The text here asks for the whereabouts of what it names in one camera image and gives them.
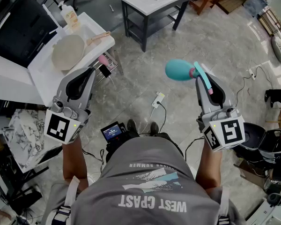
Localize person's left forearm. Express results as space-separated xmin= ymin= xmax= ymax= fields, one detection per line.
xmin=62 ymin=135 xmax=89 ymax=192

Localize person's left black shoe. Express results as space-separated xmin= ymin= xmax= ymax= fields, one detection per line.
xmin=126 ymin=119 xmax=138 ymax=137

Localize white marble slab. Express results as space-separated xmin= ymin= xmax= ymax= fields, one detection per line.
xmin=1 ymin=108 xmax=63 ymax=173

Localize black recorder with small screen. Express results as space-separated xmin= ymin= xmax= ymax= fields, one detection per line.
xmin=100 ymin=120 xmax=128 ymax=150

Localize person's right black shoe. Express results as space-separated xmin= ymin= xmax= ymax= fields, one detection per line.
xmin=149 ymin=122 xmax=160 ymax=135

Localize wooden handled brush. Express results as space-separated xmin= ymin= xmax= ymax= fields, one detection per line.
xmin=86 ymin=31 xmax=111 ymax=46

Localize person's grey printed t-shirt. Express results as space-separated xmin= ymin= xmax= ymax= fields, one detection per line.
xmin=41 ymin=136 xmax=248 ymax=225

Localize beige round bowl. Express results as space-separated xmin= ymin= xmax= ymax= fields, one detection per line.
xmin=51 ymin=34 xmax=85 ymax=71

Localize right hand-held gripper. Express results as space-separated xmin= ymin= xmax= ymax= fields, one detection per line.
xmin=196 ymin=73 xmax=246 ymax=152

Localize person's black shoe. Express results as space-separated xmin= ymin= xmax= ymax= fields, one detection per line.
xmin=149 ymin=122 xmax=160 ymax=135
xmin=126 ymin=119 xmax=138 ymax=137

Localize teal spray bottle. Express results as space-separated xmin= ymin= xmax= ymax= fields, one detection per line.
xmin=165 ymin=59 xmax=214 ymax=95

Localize grey oval pet bed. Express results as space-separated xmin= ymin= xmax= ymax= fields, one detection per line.
xmin=271 ymin=35 xmax=281 ymax=64

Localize white floor power strip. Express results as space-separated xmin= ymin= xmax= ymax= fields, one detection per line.
xmin=151 ymin=91 xmax=165 ymax=108

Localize clear soap pump bottle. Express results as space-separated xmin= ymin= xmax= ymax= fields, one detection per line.
xmin=58 ymin=1 xmax=81 ymax=29

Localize person's right forearm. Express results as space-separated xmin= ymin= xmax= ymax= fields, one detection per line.
xmin=195 ymin=137 xmax=223 ymax=196

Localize black cabinet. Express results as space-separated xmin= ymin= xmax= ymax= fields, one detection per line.
xmin=0 ymin=0 xmax=61 ymax=69

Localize white rectangular sink basin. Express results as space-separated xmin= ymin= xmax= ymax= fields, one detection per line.
xmin=28 ymin=12 xmax=115 ymax=107

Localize black phone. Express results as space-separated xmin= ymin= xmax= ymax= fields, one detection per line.
xmin=98 ymin=65 xmax=112 ymax=78

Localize black hard case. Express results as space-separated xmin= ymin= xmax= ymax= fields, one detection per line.
xmin=238 ymin=122 xmax=281 ymax=164

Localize metal wire rack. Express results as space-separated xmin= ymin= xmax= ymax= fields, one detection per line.
xmin=93 ymin=50 xmax=119 ymax=86

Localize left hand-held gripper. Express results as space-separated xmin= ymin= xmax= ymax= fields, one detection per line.
xmin=43 ymin=67 xmax=96 ymax=145

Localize person's dark shorts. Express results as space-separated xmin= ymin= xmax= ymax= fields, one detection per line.
xmin=154 ymin=132 xmax=185 ymax=159

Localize white shoulder strap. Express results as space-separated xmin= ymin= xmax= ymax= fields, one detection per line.
xmin=216 ymin=186 xmax=230 ymax=225
xmin=52 ymin=176 xmax=81 ymax=225

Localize stack of wooden planks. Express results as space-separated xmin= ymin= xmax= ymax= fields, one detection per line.
xmin=217 ymin=0 xmax=245 ymax=15

